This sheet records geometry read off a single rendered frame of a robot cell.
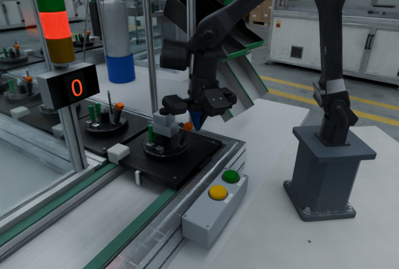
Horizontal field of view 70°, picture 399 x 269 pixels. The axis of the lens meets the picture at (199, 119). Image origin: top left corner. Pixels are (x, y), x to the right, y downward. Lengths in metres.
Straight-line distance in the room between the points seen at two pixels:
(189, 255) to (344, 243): 0.37
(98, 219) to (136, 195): 0.11
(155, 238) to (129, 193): 0.21
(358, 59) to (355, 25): 0.48
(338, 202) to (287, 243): 0.17
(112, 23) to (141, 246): 1.26
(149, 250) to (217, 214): 0.16
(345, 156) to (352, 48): 4.07
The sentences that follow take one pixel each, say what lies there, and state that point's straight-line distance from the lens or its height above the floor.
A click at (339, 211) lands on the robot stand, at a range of 0.86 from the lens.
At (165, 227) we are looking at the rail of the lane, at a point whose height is 0.96.
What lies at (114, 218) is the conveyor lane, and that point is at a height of 0.92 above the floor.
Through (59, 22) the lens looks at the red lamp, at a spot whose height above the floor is 1.34.
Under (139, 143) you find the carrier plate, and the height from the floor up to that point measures 0.97.
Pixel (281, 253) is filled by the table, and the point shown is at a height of 0.86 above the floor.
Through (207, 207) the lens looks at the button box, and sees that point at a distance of 0.67.
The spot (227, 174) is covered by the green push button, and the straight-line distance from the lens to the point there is 0.74.
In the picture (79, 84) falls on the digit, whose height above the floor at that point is 1.21.
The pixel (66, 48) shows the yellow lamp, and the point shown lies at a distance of 0.67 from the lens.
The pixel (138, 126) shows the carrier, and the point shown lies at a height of 0.97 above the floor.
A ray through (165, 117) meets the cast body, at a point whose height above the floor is 1.08.
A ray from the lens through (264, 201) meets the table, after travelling 0.85.
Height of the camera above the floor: 1.43
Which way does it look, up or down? 27 degrees down
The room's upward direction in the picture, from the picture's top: straight up
